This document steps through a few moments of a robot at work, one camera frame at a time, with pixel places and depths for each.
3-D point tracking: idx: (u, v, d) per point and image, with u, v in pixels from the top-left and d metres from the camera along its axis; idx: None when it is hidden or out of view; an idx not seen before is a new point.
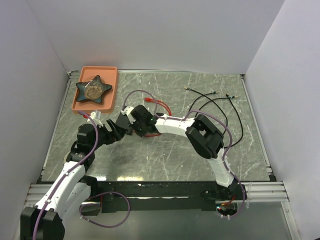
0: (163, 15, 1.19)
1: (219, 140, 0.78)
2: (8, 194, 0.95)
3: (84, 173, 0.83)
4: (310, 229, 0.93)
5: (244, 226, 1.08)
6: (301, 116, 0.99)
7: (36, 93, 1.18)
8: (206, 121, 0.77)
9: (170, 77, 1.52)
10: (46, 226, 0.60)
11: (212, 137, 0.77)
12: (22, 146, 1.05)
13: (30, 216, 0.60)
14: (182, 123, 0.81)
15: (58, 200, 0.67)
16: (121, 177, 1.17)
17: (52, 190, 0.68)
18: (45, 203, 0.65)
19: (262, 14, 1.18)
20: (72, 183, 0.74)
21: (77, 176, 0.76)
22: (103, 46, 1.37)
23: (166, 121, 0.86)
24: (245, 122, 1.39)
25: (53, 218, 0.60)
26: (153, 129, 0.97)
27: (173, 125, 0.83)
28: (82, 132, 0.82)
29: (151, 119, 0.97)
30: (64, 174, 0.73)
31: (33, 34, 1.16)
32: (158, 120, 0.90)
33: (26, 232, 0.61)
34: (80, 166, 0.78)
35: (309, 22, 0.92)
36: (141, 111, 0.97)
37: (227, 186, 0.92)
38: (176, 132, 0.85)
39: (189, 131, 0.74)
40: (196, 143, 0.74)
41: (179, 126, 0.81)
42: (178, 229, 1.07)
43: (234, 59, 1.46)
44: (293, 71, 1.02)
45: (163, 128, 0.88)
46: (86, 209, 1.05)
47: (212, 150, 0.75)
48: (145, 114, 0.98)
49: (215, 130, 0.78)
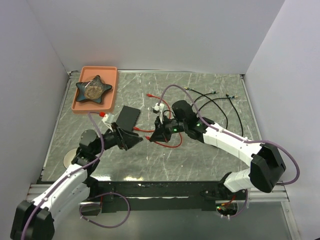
0: (162, 15, 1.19)
1: (281, 173, 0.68)
2: (8, 194, 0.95)
3: (85, 179, 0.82)
4: (311, 229, 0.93)
5: (244, 226, 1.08)
6: (301, 115, 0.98)
7: (36, 93, 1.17)
8: (276, 153, 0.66)
9: (170, 77, 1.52)
10: (37, 224, 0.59)
11: (275, 169, 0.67)
12: (22, 146, 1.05)
13: (25, 210, 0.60)
14: (244, 145, 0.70)
15: (55, 200, 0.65)
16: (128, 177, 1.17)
17: (52, 189, 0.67)
18: (42, 201, 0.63)
19: (262, 14, 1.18)
20: (71, 185, 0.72)
21: (77, 179, 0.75)
22: (103, 45, 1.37)
23: (220, 135, 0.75)
24: (245, 122, 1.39)
25: (45, 217, 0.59)
26: (197, 135, 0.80)
27: (232, 144, 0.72)
28: (86, 142, 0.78)
29: (197, 124, 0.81)
30: (66, 175, 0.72)
31: (33, 34, 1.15)
32: (207, 129, 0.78)
33: (18, 224, 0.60)
34: (82, 171, 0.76)
35: (310, 21, 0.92)
36: (188, 112, 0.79)
37: (233, 191, 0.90)
38: (230, 150, 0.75)
39: (256, 160, 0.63)
40: (259, 175, 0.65)
41: (239, 149, 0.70)
42: (178, 229, 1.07)
43: (234, 59, 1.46)
44: (293, 71, 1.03)
45: (212, 140, 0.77)
46: (86, 209, 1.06)
47: (272, 182, 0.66)
48: (190, 116, 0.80)
49: (281, 164, 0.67)
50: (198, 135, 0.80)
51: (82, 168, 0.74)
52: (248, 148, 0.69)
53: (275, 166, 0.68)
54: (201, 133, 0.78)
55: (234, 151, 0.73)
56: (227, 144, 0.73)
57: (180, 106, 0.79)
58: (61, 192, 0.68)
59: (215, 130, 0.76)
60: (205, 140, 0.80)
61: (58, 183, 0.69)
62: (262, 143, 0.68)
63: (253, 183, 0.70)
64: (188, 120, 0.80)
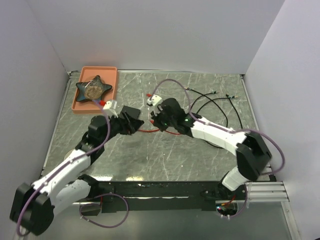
0: (162, 15, 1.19)
1: (268, 162, 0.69)
2: (7, 194, 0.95)
3: (88, 166, 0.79)
4: (310, 229, 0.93)
5: (244, 226, 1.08)
6: (301, 115, 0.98)
7: (36, 93, 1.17)
8: (259, 141, 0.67)
9: (170, 77, 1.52)
10: (36, 209, 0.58)
11: (260, 158, 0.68)
12: (22, 146, 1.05)
13: (24, 193, 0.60)
14: (229, 136, 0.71)
15: (56, 185, 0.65)
16: (130, 177, 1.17)
17: (54, 173, 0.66)
18: (41, 185, 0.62)
19: (262, 14, 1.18)
20: (73, 171, 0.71)
21: (81, 166, 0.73)
22: (103, 45, 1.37)
23: (207, 127, 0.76)
24: (245, 122, 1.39)
25: (44, 202, 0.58)
26: (186, 131, 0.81)
27: (217, 135, 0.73)
28: (94, 126, 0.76)
29: (186, 119, 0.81)
30: (68, 161, 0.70)
31: (33, 33, 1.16)
32: (194, 123, 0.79)
33: (16, 207, 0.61)
34: (86, 157, 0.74)
35: (310, 22, 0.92)
36: (177, 107, 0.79)
37: (231, 190, 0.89)
38: (218, 143, 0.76)
39: (241, 149, 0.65)
40: (244, 163, 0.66)
41: (225, 140, 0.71)
42: (178, 229, 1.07)
43: (234, 59, 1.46)
44: (292, 71, 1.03)
45: (200, 134, 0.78)
46: (86, 209, 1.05)
47: (258, 172, 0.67)
48: (178, 112, 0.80)
49: (266, 151, 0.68)
50: (187, 131, 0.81)
51: (85, 154, 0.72)
52: (233, 139, 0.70)
53: (261, 154, 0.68)
54: (189, 128, 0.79)
55: (221, 143, 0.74)
56: (212, 136, 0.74)
57: (167, 102, 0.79)
58: (63, 177, 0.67)
59: (202, 124, 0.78)
60: (194, 134, 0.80)
61: (59, 168, 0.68)
62: (246, 132, 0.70)
63: (241, 173, 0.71)
64: (176, 116, 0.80)
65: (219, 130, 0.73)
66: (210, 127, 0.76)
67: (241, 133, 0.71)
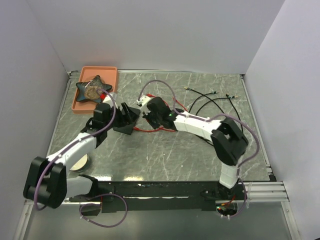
0: (162, 15, 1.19)
1: (243, 147, 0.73)
2: (7, 194, 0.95)
3: (94, 148, 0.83)
4: (310, 229, 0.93)
5: (244, 226, 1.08)
6: (301, 115, 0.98)
7: (36, 92, 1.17)
8: (233, 126, 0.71)
9: (170, 77, 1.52)
10: (52, 179, 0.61)
11: (236, 143, 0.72)
12: (22, 146, 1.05)
13: (39, 164, 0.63)
14: (206, 124, 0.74)
15: (68, 158, 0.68)
16: (128, 177, 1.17)
17: (66, 147, 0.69)
18: (56, 157, 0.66)
19: (262, 14, 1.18)
20: (82, 150, 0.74)
21: (88, 146, 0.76)
22: (103, 46, 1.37)
23: (187, 119, 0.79)
24: (245, 122, 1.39)
25: (61, 171, 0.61)
26: (170, 125, 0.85)
27: (195, 125, 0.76)
28: (99, 110, 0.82)
29: (170, 114, 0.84)
30: (77, 139, 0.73)
31: (33, 33, 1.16)
32: (177, 117, 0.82)
33: (31, 180, 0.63)
34: (93, 138, 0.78)
35: (310, 22, 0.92)
36: (159, 104, 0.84)
37: (229, 188, 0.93)
38: (198, 133, 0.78)
39: (215, 134, 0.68)
40: (220, 148, 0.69)
41: (202, 128, 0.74)
42: (178, 229, 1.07)
43: (234, 59, 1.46)
44: (292, 71, 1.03)
45: (182, 126, 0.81)
46: (86, 209, 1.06)
47: (235, 157, 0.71)
48: (163, 109, 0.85)
49: (241, 136, 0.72)
50: (171, 125, 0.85)
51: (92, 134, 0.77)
52: (210, 126, 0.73)
53: (236, 139, 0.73)
54: (172, 122, 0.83)
55: (200, 132, 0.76)
56: (192, 127, 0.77)
57: (152, 101, 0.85)
58: (74, 153, 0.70)
59: (184, 117, 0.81)
60: (179, 128, 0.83)
61: (70, 144, 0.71)
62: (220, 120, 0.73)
63: (220, 159, 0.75)
64: (162, 113, 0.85)
65: (197, 120, 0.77)
66: (190, 118, 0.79)
67: (217, 120, 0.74)
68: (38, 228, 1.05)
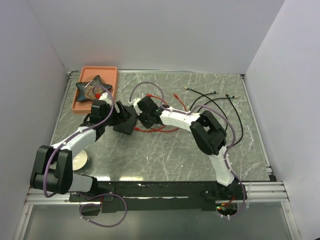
0: (162, 15, 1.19)
1: (222, 137, 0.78)
2: (7, 194, 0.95)
3: (94, 141, 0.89)
4: (310, 229, 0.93)
5: (244, 226, 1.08)
6: (301, 115, 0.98)
7: (36, 92, 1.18)
8: (211, 118, 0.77)
9: (170, 77, 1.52)
10: (60, 163, 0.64)
11: (214, 134, 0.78)
12: (22, 146, 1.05)
13: (45, 151, 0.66)
14: (187, 117, 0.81)
15: (72, 146, 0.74)
16: (123, 177, 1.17)
17: (69, 137, 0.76)
18: (61, 144, 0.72)
19: (262, 14, 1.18)
20: (84, 140, 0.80)
21: (88, 137, 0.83)
22: (103, 46, 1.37)
23: (171, 113, 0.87)
24: (245, 122, 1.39)
25: (67, 155, 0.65)
26: (157, 120, 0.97)
27: (178, 118, 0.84)
28: (96, 105, 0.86)
29: (156, 110, 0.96)
30: (78, 131, 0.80)
31: (33, 33, 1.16)
32: (163, 112, 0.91)
33: (38, 168, 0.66)
34: (92, 130, 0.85)
35: (310, 21, 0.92)
36: (147, 102, 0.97)
37: (226, 185, 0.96)
38: (181, 126, 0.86)
39: (194, 125, 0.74)
40: (198, 138, 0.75)
41: (183, 120, 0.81)
42: (178, 229, 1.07)
43: (234, 59, 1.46)
44: (292, 71, 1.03)
45: (167, 120, 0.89)
46: (86, 209, 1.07)
47: (214, 146, 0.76)
48: (151, 105, 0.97)
49: (218, 127, 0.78)
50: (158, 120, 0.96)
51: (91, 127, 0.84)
52: (190, 118, 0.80)
53: (215, 130, 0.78)
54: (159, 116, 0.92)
55: (183, 125, 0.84)
56: (175, 120, 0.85)
57: (141, 100, 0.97)
58: (77, 142, 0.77)
59: (168, 112, 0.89)
60: (165, 121, 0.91)
61: (72, 135, 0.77)
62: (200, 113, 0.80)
63: (201, 149, 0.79)
64: (150, 110, 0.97)
65: (180, 114, 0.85)
66: (173, 112, 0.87)
67: (197, 113, 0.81)
68: (38, 228, 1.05)
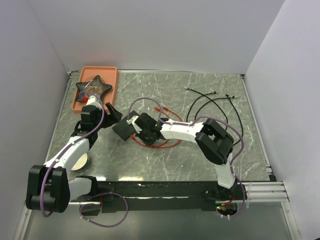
0: (162, 15, 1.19)
1: (229, 144, 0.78)
2: (7, 194, 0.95)
3: (88, 149, 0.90)
4: (310, 229, 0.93)
5: (244, 226, 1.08)
6: (301, 116, 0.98)
7: (36, 93, 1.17)
8: (216, 126, 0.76)
9: (170, 77, 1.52)
10: (55, 183, 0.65)
11: (222, 142, 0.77)
12: (22, 146, 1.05)
13: (38, 172, 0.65)
14: (190, 128, 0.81)
15: (66, 162, 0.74)
16: (122, 177, 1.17)
17: (61, 152, 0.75)
18: (54, 162, 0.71)
19: (262, 14, 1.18)
20: (77, 152, 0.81)
21: (82, 147, 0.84)
22: (103, 46, 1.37)
23: (172, 126, 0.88)
24: (245, 122, 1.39)
25: (61, 174, 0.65)
26: (158, 135, 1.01)
27: (180, 130, 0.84)
28: (86, 112, 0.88)
29: (155, 125, 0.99)
30: (70, 143, 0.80)
31: (32, 33, 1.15)
32: (163, 126, 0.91)
33: (32, 188, 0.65)
34: (85, 139, 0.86)
35: (310, 22, 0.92)
36: (145, 118, 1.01)
37: (229, 188, 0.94)
38: (184, 137, 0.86)
39: (199, 136, 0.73)
40: (206, 148, 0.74)
41: (186, 132, 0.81)
42: (178, 229, 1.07)
43: (234, 59, 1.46)
44: (292, 71, 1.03)
45: (169, 133, 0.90)
46: (86, 209, 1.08)
47: (223, 155, 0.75)
48: (149, 122, 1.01)
49: (225, 135, 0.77)
50: (158, 135, 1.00)
51: (83, 136, 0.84)
52: (193, 129, 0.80)
53: (222, 138, 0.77)
54: (159, 131, 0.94)
55: (186, 137, 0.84)
56: (178, 132, 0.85)
57: (138, 117, 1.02)
58: (70, 156, 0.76)
59: (168, 125, 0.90)
60: (167, 135, 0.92)
61: (65, 148, 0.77)
62: (203, 122, 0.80)
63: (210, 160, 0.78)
64: (148, 125, 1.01)
65: (181, 125, 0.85)
66: (175, 125, 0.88)
67: (199, 124, 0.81)
68: (38, 227, 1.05)
